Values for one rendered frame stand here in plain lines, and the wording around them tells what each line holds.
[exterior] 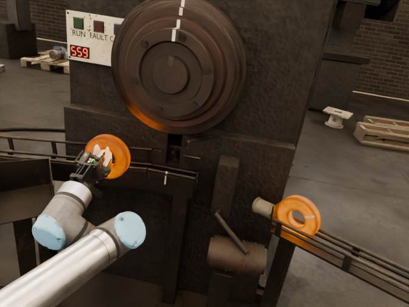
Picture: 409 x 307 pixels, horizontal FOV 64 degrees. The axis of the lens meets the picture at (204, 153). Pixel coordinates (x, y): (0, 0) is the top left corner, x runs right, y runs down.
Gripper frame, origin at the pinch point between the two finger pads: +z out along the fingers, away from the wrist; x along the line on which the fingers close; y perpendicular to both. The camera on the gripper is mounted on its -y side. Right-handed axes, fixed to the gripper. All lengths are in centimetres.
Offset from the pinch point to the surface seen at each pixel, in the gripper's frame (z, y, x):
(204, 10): 29, 41, -24
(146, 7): 28.4, 39.2, -5.2
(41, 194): -6.1, -22.9, 26.2
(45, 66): 342, -181, 269
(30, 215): -17.5, -19.9, 22.3
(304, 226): -2, -15, -70
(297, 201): 3, -8, -66
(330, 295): 20, -93, -108
